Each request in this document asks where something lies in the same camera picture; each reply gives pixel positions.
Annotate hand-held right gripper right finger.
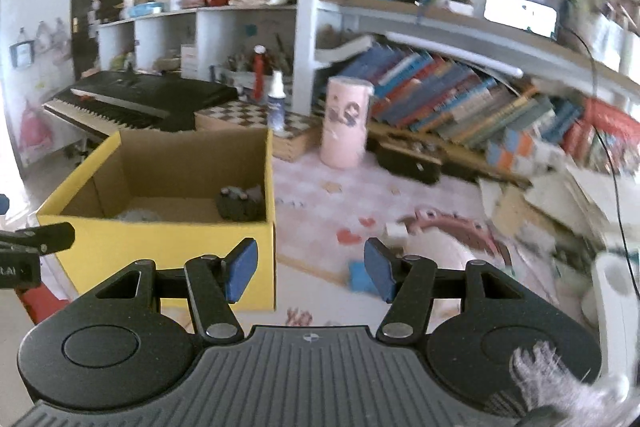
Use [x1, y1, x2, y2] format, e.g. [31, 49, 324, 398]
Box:
[363, 238, 528, 345]

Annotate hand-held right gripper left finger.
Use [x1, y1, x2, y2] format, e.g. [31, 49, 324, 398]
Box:
[92, 238, 259, 344]

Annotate blue block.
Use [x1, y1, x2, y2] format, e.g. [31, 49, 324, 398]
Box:
[348, 259, 396, 297]

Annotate grey blue round cloth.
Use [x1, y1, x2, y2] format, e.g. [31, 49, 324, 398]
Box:
[116, 208, 161, 223]

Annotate yellow cardboard box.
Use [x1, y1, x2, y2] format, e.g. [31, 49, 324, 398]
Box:
[36, 127, 277, 312]

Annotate pale fluffy plush toy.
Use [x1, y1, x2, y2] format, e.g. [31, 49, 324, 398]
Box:
[510, 341, 631, 427]

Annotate small black box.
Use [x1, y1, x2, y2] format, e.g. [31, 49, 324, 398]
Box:
[376, 138, 443, 186]

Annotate wooden chessboard box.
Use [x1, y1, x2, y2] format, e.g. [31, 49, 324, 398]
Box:
[194, 101, 321, 162]

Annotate pink cylindrical container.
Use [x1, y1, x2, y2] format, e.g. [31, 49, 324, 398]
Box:
[320, 76, 375, 170]

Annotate white tote bag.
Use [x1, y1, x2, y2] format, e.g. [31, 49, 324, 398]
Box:
[10, 28, 35, 68]

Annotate white spray bottle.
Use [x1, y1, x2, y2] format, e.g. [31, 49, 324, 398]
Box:
[266, 70, 287, 132]

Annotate black electronic keyboard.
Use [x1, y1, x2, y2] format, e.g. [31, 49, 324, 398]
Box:
[42, 71, 240, 142]

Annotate pile of papers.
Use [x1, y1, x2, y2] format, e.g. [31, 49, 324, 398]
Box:
[477, 157, 640, 258]

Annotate stack of small colourful boxes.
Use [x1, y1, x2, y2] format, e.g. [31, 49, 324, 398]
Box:
[487, 127, 551, 175]

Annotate red bottle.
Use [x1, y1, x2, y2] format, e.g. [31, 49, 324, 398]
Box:
[251, 45, 267, 104]

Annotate low white shelf unit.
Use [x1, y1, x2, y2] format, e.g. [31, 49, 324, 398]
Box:
[97, 4, 301, 82]

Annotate white cylindrical holder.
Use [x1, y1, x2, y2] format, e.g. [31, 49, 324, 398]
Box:
[592, 252, 640, 388]

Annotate red printed box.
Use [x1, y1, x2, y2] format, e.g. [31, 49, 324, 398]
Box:
[565, 99, 640, 168]

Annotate tall white bookshelf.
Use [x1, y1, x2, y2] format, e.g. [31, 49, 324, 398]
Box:
[292, 0, 640, 118]

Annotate phone with white screen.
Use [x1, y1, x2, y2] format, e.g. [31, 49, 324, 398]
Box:
[484, 0, 558, 38]

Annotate black cable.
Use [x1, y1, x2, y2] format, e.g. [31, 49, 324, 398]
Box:
[555, 24, 640, 303]

